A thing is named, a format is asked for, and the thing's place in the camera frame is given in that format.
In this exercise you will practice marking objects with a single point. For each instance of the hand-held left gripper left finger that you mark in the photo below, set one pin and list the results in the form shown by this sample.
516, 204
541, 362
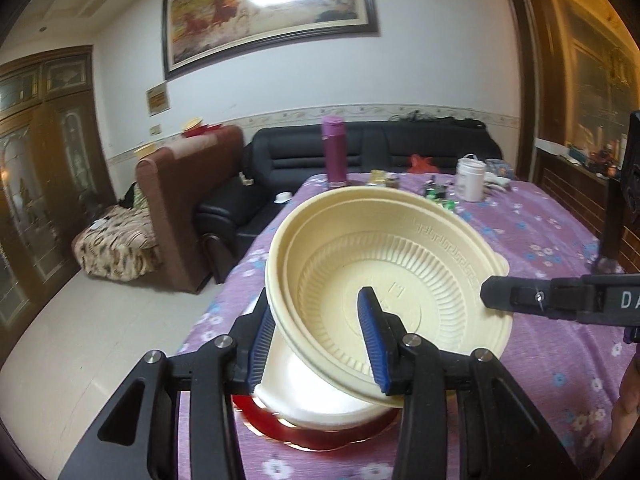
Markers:
262, 350

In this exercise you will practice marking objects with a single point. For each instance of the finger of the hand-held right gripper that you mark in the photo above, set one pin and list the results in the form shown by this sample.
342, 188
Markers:
520, 295

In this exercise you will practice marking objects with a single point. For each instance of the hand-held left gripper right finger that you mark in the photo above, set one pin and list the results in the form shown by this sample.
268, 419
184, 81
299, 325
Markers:
374, 345

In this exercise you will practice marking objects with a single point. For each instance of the white foam bowl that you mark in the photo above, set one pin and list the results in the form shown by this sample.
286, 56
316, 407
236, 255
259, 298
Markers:
305, 395

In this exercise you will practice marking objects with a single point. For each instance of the beige ribbed plastic bowl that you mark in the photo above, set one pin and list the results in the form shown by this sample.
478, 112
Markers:
340, 270

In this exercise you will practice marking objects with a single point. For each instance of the red plate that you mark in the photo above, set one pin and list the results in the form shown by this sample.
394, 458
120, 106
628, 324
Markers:
280, 432

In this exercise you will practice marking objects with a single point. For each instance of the person's right forearm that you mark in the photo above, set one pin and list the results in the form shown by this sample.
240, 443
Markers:
622, 415

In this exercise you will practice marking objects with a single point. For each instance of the purple floral tablecloth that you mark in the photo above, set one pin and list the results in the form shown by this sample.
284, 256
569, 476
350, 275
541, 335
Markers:
550, 375

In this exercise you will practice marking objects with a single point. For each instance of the white plastic jar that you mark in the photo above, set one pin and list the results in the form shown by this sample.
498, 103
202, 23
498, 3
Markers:
470, 182

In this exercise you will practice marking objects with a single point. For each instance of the small white dish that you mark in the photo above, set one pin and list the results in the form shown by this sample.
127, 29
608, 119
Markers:
283, 197

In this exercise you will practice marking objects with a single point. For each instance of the red plastic bag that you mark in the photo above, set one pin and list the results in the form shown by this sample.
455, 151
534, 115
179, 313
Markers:
421, 165

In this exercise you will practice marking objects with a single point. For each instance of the brown armchair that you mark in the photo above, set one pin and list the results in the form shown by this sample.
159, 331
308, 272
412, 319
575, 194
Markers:
185, 200

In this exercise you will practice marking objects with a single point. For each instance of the patterned blanket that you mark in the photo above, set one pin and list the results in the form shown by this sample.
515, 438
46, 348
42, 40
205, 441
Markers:
117, 245

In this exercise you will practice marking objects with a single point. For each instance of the magenta thermos bottle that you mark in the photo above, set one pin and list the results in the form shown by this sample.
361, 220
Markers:
335, 155

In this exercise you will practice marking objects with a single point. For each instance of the black leather sofa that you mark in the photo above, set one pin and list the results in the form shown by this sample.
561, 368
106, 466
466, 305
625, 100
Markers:
290, 155

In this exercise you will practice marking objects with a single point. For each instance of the wooden cabinet with glass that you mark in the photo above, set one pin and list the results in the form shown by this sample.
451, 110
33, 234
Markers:
45, 185

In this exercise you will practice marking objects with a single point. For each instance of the small framed wall sign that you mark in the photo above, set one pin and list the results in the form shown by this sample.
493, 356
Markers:
158, 99

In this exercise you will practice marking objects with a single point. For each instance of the framed wall painting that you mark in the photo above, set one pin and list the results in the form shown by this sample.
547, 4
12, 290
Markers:
265, 10

